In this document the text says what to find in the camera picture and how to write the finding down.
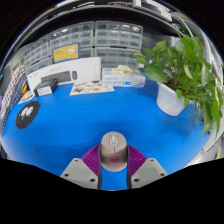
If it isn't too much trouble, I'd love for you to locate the white keyboard carton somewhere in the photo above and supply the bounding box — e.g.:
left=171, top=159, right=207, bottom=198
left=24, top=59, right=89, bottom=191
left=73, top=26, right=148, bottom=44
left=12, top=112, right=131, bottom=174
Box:
left=26, top=56, right=103, bottom=93

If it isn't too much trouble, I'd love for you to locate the yellow blue box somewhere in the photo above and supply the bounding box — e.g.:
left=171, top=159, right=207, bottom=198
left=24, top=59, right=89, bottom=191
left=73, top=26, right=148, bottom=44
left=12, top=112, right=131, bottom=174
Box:
left=52, top=42, right=80, bottom=64

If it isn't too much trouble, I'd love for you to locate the white blue glove box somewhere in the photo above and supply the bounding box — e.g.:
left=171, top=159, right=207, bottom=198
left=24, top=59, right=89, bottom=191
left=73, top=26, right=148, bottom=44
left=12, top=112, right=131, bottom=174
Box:
left=101, top=64, right=147, bottom=89

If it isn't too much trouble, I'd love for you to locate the green potted plant, white pot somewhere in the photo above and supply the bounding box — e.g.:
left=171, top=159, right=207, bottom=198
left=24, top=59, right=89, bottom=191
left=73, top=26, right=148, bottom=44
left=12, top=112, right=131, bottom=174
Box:
left=132, top=34, right=224, bottom=138

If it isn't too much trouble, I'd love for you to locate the grey wall shelf unit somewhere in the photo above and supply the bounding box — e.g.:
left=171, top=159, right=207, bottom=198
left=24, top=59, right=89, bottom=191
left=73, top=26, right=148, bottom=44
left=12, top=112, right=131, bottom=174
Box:
left=19, top=0, right=191, bottom=38

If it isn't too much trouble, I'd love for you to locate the red white checked cloth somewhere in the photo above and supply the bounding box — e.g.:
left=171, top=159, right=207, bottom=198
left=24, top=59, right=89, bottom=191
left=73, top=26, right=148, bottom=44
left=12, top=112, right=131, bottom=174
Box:
left=0, top=64, right=26, bottom=124

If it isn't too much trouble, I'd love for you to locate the pink computer mouse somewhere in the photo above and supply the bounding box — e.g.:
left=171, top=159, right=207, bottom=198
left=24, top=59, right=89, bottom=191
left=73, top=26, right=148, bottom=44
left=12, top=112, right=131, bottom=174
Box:
left=99, top=131, right=129, bottom=173

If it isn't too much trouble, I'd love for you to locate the navy dotted cloth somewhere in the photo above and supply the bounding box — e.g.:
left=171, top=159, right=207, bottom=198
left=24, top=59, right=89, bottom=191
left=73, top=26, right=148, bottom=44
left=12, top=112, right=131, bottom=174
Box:
left=0, top=74, right=28, bottom=134

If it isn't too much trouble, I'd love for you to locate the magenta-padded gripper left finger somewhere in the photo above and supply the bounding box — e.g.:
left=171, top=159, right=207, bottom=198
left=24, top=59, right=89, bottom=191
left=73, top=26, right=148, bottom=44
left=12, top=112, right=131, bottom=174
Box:
left=60, top=143, right=103, bottom=190

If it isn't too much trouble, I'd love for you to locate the small black product box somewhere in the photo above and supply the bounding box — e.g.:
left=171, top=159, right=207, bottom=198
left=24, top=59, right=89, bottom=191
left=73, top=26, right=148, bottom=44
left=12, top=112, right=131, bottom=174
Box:
left=33, top=78, right=59, bottom=98

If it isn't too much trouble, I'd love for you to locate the white woven basket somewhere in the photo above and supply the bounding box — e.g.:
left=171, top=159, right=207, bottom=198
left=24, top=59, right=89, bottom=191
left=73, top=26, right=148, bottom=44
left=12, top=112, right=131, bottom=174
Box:
left=11, top=65, right=25, bottom=78

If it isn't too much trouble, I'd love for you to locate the black scalloped mouse pad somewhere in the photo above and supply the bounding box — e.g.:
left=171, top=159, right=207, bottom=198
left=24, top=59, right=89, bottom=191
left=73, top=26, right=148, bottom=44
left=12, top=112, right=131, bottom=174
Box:
left=15, top=100, right=42, bottom=130

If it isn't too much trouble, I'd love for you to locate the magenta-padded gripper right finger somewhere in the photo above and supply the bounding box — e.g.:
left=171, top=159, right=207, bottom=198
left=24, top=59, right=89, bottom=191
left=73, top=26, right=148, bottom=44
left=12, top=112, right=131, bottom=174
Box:
left=126, top=144, right=168, bottom=190

